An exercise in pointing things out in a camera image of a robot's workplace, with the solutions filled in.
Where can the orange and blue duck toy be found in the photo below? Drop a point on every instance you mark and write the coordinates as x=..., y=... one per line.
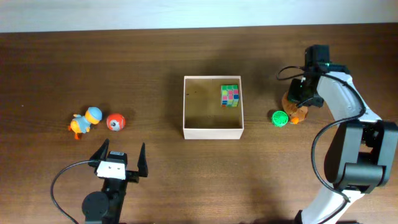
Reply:
x=81, y=124

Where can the pink open cardboard box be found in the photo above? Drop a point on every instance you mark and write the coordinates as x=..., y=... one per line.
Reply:
x=203, y=115

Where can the multicolour puzzle cube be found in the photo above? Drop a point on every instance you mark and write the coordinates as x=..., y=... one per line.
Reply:
x=230, y=96

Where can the brown plush animal toy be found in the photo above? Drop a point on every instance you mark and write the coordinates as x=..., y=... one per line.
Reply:
x=295, y=114

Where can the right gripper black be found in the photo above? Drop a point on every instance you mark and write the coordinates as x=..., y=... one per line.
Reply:
x=295, y=84

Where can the green round disc toy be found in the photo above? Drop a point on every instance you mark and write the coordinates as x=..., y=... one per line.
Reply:
x=279, y=118

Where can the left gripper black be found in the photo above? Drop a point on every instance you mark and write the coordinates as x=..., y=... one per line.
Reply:
x=134, y=177

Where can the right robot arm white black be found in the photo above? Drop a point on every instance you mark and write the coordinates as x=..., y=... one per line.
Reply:
x=350, y=156

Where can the orange and grey ball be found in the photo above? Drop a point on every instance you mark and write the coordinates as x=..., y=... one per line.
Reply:
x=115, y=122

